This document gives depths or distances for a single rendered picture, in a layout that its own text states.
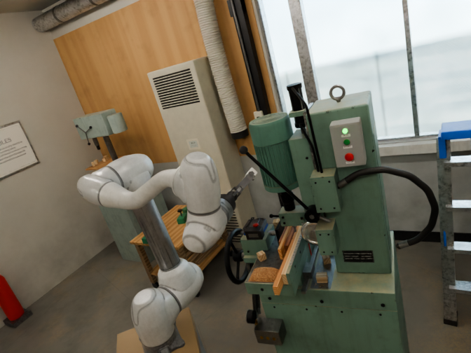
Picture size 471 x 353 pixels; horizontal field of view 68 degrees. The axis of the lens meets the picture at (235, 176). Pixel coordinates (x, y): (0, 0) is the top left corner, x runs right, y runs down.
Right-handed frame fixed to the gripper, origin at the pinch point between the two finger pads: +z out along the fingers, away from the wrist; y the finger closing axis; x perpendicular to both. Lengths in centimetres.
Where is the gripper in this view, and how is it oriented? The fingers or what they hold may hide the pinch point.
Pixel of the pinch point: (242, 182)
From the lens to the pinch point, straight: 134.6
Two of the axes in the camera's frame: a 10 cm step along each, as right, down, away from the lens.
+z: 3.7, -4.2, 8.3
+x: -7.3, -6.8, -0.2
